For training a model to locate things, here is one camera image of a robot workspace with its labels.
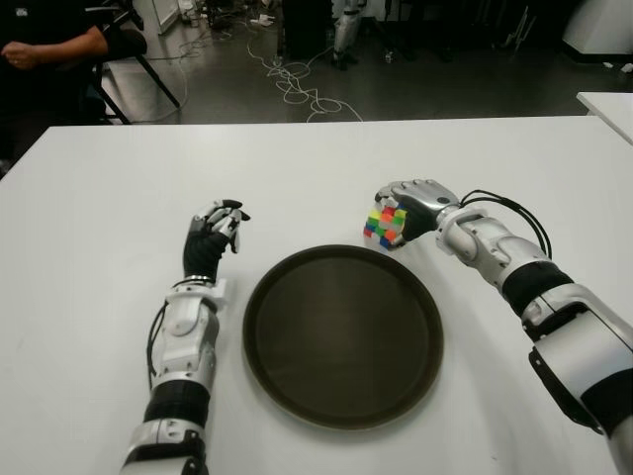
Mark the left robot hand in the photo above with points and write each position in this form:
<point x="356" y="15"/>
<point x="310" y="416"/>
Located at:
<point x="200" y="252"/>

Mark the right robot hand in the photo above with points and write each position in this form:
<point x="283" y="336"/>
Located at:
<point x="425" y="198"/>

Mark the multicoloured Rubik's cube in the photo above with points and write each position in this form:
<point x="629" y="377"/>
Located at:
<point x="383" y="225"/>

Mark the person's bare forearm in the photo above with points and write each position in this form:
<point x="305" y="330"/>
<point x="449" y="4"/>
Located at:
<point x="64" y="49"/>

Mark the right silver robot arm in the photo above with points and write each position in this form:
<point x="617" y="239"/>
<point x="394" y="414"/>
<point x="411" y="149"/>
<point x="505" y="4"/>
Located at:
<point x="569" y="336"/>

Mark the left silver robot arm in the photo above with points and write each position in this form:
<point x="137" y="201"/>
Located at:
<point x="185" y="336"/>

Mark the dark brown round plate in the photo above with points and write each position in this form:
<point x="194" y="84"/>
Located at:
<point x="341" y="341"/>

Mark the grey folded metal stand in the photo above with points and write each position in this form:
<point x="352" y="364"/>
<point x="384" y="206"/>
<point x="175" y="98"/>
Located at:
<point x="519" y="25"/>

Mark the black tall cabinet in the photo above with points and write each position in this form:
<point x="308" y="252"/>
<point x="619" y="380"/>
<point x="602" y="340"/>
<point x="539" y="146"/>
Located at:
<point x="306" y="27"/>

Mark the black metal chair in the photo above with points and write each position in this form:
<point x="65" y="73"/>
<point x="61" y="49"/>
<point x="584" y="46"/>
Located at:
<point x="126" y="44"/>

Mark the white power strip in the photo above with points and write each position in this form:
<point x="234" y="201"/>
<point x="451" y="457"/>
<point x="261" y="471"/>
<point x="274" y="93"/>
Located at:
<point x="262" y="21"/>

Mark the white framed panel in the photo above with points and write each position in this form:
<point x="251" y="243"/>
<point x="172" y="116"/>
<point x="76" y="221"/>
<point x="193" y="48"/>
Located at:
<point x="168" y="12"/>

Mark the white cabinet with dark base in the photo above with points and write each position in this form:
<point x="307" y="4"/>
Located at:
<point x="603" y="25"/>

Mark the person's black clothed body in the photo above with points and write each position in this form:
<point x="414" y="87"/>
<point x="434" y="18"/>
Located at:
<point x="34" y="15"/>

